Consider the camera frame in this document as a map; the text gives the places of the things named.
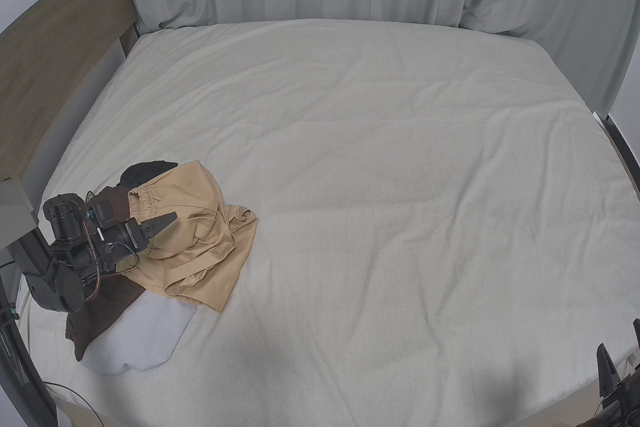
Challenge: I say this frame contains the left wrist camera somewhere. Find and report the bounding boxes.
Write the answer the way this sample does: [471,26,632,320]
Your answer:
[92,199,117,228]

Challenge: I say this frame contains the black garment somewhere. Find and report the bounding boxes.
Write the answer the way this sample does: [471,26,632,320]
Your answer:
[120,160,180,189]

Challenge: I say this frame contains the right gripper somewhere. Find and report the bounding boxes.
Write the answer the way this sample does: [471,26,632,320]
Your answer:
[597,318,640,416]

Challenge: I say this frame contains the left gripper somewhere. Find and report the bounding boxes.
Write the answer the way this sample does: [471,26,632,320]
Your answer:
[100,218,152,267]

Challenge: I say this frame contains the brown garment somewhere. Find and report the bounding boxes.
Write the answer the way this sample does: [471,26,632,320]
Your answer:
[65,187,147,362]

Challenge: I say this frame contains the bed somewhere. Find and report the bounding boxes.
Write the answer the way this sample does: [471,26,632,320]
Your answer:
[0,0,640,427]

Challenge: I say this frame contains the white garment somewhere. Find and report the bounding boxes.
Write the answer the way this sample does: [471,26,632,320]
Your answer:
[82,290,197,375]

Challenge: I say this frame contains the tan shorts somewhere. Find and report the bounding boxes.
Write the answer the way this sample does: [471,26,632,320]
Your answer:
[127,159,259,314]

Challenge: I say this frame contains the black cable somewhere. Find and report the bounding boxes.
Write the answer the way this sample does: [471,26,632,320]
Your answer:
[42,381,102,422]

